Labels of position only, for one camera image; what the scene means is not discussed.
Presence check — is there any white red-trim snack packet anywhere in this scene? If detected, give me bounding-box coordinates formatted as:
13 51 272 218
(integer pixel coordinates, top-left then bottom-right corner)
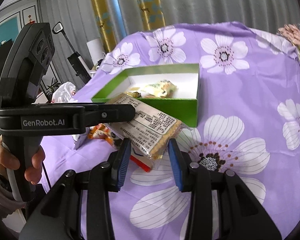
130 149 153 172

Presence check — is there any yellow patterned curtain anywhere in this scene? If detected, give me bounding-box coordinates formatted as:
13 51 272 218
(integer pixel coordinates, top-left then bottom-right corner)
91 0 166 52

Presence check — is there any white board panel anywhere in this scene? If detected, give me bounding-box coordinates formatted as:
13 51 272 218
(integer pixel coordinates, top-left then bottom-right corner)
87 38 106 65

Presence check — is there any beige biscuit pack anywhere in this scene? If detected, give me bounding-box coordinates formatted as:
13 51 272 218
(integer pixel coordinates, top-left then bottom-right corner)
106 93 185 160

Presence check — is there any dark yellow candy packet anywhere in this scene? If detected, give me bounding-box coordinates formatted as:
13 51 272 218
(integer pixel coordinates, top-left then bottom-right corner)
125 91 141 98

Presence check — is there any cream corn yam packet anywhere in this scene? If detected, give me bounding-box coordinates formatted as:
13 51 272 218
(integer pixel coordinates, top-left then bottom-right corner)
140 80 177 98

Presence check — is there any person's left hand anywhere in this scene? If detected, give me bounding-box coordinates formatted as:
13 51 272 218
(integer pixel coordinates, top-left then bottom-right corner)
0 135 46 186

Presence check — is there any green cardboard box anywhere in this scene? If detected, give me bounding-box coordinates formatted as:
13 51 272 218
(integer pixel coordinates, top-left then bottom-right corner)
91 64 199 127

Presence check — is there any grey curtain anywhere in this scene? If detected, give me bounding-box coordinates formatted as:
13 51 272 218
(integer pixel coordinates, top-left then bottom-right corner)
37 0 300 87

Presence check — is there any orange panda seed packet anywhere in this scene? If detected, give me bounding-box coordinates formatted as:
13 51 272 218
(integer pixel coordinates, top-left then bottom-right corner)
87 124 122 148

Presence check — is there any white blue puff packet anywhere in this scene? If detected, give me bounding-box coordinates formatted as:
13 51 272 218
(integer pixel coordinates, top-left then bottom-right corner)
72 133 87 150

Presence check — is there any black white stick vacuum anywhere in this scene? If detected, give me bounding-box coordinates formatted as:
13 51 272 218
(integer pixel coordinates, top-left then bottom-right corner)
52 22 91 84

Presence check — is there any potted green plant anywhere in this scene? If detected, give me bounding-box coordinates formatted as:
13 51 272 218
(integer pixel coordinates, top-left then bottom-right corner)
45 77 61 102

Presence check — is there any white red plastic bag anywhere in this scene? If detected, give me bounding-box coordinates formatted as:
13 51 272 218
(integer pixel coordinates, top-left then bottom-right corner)
51 82 77 103

